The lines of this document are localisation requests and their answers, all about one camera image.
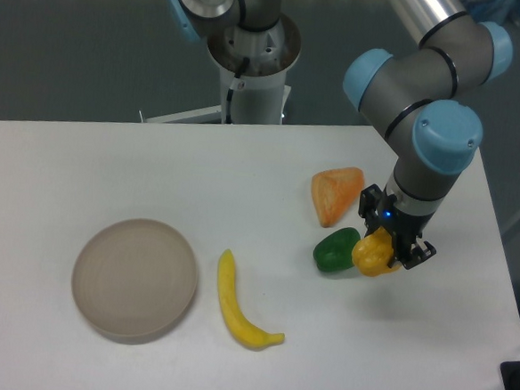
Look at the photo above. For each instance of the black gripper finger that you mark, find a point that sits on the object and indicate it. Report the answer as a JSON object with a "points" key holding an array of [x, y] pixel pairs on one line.
{"points": [[420, 251], [369, 201]]}

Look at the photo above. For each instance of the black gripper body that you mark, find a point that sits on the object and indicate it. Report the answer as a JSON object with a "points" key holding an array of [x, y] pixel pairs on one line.
{"points": [[404, 229]]}

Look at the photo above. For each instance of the yellow bell pepper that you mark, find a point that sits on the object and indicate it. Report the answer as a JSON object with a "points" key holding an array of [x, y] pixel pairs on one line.
{"points": [[372, 253]]}

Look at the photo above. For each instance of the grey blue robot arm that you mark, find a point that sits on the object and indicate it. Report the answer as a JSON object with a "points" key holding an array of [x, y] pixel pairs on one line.
{"points": [[411, 102]]}

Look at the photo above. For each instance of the green bell pepper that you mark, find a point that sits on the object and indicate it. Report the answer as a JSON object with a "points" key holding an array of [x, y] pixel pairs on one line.
{"points": [[334, 252]]}

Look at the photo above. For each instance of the beige round plate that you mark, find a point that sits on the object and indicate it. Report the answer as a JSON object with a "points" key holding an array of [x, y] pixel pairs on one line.
{"points": [[135, 280]]}

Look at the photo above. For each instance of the orange fruit wedge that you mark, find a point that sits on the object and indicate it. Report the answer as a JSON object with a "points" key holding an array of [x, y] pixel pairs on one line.
{"points": [[334, 191]]}

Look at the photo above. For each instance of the yellow banana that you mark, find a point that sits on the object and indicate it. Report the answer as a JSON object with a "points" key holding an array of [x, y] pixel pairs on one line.
{"points": [[239, 326]]}

